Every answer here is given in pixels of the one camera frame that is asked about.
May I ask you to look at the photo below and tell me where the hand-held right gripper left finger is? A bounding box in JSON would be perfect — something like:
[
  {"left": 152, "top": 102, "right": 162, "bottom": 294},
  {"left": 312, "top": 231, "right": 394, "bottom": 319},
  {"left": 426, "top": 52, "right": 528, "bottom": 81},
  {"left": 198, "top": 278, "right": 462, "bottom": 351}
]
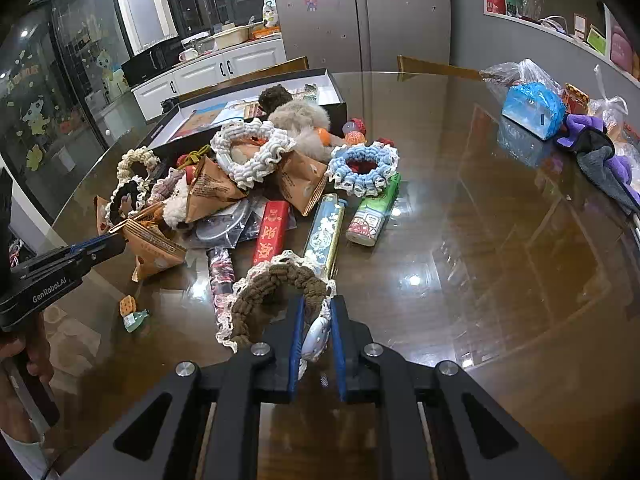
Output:
[{"left": 62, "top": 295, "right": 307, "bottom": 480}]

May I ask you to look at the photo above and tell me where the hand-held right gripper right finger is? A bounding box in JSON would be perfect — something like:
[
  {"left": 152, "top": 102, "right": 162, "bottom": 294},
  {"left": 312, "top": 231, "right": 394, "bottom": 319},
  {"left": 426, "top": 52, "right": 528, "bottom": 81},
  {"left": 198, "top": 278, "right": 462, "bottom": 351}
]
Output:
[{"left": 329, "top": 295, "right": 571, "bottom": 480}]

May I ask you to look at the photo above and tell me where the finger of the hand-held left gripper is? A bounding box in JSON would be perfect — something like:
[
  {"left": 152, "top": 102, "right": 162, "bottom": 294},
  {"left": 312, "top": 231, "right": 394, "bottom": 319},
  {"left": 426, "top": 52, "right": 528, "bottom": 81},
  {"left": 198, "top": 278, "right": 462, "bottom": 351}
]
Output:
[
  {"left": 13, "top": 234, "right": 129, "bottom": 277},
  {"left": 69, "top": 236, "right": 122, "bottom": 257}
]

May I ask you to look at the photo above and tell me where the white oval charm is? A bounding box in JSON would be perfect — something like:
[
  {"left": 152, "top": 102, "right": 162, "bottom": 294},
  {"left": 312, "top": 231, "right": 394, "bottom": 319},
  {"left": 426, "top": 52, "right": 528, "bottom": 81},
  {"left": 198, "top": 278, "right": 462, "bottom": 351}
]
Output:
[{"left": 298, "top": 310, "right": 332, "bottom": 381}]

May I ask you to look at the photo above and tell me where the brown crochet scrunchie lace trim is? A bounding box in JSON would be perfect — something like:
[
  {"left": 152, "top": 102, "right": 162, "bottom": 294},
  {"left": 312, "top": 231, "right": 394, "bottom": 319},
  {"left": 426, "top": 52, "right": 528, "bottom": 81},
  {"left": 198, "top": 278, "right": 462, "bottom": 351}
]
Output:
[{"left": 215, "top": 249, "right": 337, "bottom": 353}]

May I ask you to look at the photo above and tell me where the white crochet scrunchie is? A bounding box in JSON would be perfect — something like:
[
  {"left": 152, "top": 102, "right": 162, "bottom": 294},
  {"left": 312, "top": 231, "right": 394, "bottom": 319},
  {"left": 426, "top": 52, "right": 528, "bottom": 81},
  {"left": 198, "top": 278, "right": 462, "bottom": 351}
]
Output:
[{"left": 210, "top": 117, "right": 297, "bottom": 191}]

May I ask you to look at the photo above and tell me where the black gift box white interior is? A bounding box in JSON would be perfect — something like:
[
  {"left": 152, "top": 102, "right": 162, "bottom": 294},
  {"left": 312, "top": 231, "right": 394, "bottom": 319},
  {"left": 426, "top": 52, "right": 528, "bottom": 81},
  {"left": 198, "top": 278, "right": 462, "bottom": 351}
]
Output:
[{"left": 142, "top": 67, "right": 348, "bottom": 158}]

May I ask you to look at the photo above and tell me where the person's left forearm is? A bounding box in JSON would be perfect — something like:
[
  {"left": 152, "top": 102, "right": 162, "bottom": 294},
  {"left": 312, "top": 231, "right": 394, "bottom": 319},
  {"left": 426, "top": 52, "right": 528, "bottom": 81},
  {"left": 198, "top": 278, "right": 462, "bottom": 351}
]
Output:
[{"left": 0, "top": 425, "right": 56, "bottom": 480}]

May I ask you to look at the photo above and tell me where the person's left hand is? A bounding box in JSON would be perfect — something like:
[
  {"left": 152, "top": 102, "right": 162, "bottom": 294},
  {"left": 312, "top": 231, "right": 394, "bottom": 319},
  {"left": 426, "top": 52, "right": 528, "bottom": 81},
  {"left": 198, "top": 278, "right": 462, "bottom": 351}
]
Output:
[{"left": 0, "top": 332, "right": 55, "bottom": 386}]

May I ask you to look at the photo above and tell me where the cookie and green charm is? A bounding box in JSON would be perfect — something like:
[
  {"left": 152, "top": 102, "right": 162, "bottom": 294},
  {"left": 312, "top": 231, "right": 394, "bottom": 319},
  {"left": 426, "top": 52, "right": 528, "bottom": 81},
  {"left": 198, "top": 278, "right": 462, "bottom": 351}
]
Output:
[{"left": 119, "top": 295, "right": 151, "bottom": 333}]

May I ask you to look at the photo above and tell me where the white fluffy plush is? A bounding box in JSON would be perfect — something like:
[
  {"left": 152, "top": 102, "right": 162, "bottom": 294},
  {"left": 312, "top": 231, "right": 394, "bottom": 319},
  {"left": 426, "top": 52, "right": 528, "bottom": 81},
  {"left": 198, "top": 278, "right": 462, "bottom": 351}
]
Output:
[{"left": 162, "top": 180, "right": 195, "bottom": 231}]

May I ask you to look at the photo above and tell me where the pink knit scrunchie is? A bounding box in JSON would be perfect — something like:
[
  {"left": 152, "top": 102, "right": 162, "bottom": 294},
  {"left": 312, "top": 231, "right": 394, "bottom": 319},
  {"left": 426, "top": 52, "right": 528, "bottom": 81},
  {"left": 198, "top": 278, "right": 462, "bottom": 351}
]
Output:
[{"left": 150, "top": 167, "right": 186, "bottom": 201}]

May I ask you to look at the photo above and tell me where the cream crochet scrunchie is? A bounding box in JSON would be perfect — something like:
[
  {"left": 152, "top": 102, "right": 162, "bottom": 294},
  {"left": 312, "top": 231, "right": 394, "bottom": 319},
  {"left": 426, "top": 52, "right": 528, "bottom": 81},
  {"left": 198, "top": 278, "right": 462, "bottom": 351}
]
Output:
[{"left": 116, "top": 146, "right": 161, "bottom": 183}]

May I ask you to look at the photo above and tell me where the blue patterned lighter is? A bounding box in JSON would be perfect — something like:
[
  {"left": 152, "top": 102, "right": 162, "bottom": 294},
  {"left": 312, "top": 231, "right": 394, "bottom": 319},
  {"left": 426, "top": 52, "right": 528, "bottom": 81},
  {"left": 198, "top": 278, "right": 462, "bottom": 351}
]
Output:
[{"left": 302, "top": 192, "right": 347, "bottom": 281}]

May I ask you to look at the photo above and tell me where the silver disc in plastic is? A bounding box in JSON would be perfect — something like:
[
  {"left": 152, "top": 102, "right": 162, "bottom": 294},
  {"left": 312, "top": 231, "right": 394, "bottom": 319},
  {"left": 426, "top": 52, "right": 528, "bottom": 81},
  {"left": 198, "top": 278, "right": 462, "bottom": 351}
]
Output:
[{"left": 195, "top": 200, "right": 256, "bottom": 248}]

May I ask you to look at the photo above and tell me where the green bottle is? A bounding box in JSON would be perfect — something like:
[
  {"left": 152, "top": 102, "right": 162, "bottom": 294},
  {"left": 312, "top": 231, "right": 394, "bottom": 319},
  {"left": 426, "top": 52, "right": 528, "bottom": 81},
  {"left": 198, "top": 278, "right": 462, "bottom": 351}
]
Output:
[{"left": 346, "top": 172, "right": 402, "bottom": 247}]

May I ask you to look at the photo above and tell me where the brown printed card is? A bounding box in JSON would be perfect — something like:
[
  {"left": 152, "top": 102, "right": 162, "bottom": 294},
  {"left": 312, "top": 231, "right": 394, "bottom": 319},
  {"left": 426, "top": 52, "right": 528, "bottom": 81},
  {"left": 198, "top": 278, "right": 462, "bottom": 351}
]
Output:
[{"left": 182, "top": 110, "right": 225, "bottom": 136}]

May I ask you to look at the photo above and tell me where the glass door with stickers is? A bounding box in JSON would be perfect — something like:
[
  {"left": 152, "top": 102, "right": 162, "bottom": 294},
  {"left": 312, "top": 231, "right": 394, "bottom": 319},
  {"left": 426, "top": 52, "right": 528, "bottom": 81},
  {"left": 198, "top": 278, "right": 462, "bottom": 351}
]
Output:
[{"left": 0, "top": 0, "right": 141, "bottom": 221}]

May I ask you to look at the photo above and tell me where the blue crochet scrunchie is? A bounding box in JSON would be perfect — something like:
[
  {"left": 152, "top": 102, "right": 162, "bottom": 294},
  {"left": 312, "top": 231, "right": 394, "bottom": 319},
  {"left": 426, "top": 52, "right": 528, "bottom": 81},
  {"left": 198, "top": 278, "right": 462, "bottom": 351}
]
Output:
[{"left": 326, "top": 143, "right": 402, "bottom": 198}]

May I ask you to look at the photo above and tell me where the black microwave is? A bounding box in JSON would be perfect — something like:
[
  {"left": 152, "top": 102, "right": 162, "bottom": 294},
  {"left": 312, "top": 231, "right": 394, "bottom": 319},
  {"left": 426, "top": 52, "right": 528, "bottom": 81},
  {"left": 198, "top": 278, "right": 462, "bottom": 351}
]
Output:
[{"left": 121, "top": 40, "right": 183, "bottom": 88}]

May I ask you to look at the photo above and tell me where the grey fluffy plush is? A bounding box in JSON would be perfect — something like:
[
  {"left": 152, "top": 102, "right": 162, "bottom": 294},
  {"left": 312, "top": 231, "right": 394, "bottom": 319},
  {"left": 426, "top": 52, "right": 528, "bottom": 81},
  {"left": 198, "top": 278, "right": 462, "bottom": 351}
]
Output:
[{"left": 267, "top": 101, "right": 335, "bottom": 161}]

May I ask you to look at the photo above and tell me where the brown pom-pom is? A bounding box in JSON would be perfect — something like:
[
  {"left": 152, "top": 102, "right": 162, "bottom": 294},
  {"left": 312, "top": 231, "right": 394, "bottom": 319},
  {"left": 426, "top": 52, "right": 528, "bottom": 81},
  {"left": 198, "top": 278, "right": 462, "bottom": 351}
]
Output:
[{"left": 258, "top": 86, "right": 292, "bottom": 113}]

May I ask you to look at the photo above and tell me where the white kitchen cabinet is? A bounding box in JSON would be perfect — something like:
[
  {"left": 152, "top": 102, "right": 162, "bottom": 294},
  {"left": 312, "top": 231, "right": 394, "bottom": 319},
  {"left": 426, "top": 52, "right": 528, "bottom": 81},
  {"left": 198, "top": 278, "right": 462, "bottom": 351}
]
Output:
[{"left": 130, "top": 35, "right": 288, "bottom": 121}]

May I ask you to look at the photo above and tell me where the cream plastic tub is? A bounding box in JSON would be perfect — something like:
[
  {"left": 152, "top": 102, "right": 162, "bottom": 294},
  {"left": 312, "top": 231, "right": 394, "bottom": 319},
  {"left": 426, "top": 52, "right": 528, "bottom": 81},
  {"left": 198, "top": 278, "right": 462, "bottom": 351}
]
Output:
[{"left": 212, "top": 25, "right": 251, "bottom": 46}]

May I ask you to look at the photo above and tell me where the blue tissue pack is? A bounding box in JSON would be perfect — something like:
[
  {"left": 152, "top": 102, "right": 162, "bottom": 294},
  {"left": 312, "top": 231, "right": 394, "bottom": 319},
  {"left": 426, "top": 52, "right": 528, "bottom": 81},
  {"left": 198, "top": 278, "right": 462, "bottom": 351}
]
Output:
[{"left": 501, "top": 82, "right": 568, "bottom": 141}]

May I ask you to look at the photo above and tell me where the grey cloth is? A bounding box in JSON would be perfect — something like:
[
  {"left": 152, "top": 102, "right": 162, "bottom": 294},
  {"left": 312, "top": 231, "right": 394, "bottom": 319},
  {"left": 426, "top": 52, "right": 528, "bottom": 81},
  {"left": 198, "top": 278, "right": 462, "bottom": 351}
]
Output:
[{"left": 575, "top": 132, "right": 640, "bottom": 216}]

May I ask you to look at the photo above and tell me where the clear plastic bag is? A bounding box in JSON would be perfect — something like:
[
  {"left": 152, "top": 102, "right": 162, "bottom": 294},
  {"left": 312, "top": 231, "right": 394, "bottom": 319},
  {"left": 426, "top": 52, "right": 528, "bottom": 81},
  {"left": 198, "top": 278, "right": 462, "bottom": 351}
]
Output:
[{"left": 480, "top": 59, "right": 568, "bottom": 106}]

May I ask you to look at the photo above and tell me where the purple cloth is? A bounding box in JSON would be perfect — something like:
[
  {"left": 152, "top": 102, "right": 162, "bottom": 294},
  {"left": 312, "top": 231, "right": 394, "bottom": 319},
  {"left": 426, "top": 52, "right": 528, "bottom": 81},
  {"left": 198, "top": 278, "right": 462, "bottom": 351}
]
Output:
[{"left": 557, "top": 114, "right": 640, "bottom": 206}]

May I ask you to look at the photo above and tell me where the silver refrigerator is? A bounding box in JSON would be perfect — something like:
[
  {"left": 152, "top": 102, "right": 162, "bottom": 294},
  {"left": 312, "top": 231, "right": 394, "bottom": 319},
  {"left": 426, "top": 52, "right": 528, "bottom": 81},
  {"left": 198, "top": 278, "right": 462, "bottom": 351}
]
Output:
[{"left": 267, "top": 0, "right": 453, "bottom": 73}]

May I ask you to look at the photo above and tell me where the red patterned packet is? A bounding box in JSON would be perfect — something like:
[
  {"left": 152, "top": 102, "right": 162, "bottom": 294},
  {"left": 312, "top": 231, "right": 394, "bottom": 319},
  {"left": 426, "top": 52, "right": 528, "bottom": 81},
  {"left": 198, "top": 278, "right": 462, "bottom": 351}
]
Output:
[{"left": 562, "top": 82, "right": 591, "bottom": 116}]

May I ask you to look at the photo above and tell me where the white plastic bag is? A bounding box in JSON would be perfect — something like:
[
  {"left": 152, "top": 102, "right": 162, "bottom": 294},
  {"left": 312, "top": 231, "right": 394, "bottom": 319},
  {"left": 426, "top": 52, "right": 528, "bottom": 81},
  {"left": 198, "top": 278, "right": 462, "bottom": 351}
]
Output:
[{"left": 587, "top": 65, "right": 640, "bottom": 156}]

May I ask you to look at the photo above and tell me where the olive knotted cord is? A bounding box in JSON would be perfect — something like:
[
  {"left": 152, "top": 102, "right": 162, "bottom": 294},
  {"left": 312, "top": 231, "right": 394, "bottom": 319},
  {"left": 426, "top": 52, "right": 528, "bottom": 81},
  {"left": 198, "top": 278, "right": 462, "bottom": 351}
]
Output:
[{"left": 177, "top": 145, "right": 212, "bottom": 170}]

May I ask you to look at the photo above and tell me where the wall shelf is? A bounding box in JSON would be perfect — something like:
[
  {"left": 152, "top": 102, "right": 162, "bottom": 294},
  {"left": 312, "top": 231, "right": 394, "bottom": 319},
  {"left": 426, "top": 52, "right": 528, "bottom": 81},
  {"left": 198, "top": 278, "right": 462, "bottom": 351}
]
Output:
[{"left": 482, "top": 0, "right": 640, "bottom": 81}]

